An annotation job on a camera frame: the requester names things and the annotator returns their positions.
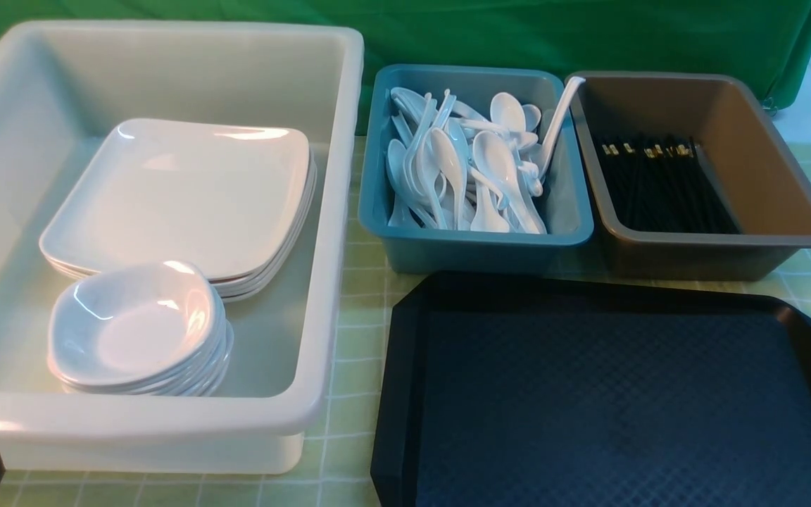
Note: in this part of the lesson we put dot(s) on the large white square plate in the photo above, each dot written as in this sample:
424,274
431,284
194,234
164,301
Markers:
223,198

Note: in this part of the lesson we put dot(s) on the pile of white soup spoons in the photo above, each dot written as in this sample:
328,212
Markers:
453,168

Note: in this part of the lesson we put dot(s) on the black plastic serving tray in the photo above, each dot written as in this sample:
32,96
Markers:
505,390

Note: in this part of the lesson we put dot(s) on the teal plastic spoon bin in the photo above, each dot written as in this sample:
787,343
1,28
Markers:
564,205

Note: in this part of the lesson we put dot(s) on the stack of white square plates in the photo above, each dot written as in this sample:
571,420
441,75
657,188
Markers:
242,287

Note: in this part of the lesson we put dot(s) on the large white plastic tub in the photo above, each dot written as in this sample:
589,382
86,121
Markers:
64,86

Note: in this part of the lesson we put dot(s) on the stack of white small bowls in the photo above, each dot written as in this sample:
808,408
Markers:
153,329

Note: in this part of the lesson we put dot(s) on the bundle of black chopsticks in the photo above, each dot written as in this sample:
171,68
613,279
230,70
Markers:
661,185

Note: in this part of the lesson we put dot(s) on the brown plastic chopstick bin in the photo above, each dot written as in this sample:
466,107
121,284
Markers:
757,176

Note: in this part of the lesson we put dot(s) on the green cloth backdrop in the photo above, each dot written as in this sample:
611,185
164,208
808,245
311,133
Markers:
764,44

